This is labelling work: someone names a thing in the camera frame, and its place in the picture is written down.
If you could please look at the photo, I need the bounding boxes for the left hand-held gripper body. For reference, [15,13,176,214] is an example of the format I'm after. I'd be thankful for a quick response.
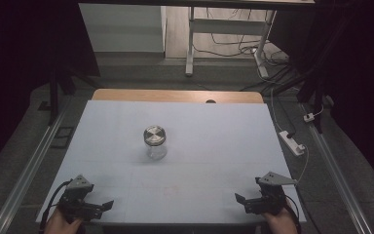
[57,175,105,224]

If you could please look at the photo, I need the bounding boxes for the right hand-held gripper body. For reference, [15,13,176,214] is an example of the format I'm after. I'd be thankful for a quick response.
[244,171,298,215]

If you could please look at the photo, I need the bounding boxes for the clear glass jar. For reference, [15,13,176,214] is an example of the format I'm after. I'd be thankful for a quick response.
[144,141,168,161]

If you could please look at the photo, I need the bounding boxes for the person's right hand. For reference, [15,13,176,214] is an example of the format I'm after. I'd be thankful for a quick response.
[261,200,299,234]

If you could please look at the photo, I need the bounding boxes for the person's left hand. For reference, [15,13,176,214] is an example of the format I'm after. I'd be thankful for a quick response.
[43,207,84,234]

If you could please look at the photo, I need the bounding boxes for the white power strip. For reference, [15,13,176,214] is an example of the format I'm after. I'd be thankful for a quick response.
[279,130,306,157]

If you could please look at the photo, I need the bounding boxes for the white foam board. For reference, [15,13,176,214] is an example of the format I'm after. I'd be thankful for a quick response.
[35,99,308,225]

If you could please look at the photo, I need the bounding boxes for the black metal stand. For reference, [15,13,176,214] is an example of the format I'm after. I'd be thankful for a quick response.
[262,62,326,135]
[38,62,101,127]

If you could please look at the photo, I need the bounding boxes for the black curtain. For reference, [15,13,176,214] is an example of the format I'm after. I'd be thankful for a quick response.
[0,0,101,178]
[268,0,374,196]

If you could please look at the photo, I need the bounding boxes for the white-legged desk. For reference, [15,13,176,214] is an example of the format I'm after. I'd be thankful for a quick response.
[77,0,317,79]

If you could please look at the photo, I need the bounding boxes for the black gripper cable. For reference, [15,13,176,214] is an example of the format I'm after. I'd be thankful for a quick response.
[38,179,74,233]
[284,194,302,234]

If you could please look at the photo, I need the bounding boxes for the thin white cable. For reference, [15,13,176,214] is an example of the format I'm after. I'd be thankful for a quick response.
[295,145,310,185]

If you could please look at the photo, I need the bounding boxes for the aluminium rail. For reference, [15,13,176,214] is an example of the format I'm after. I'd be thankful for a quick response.
[300,102,374,234]
[0,97,72,234]

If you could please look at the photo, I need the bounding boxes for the black rectangular floor frame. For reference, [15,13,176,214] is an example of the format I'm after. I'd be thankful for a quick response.
[50,126,76,150]

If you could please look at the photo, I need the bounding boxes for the long white cable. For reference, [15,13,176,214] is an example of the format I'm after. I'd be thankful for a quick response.
[270,87,286,134]

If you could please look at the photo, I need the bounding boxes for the tangled black floor cables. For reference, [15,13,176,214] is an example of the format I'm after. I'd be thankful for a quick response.
[193,8,293,94]

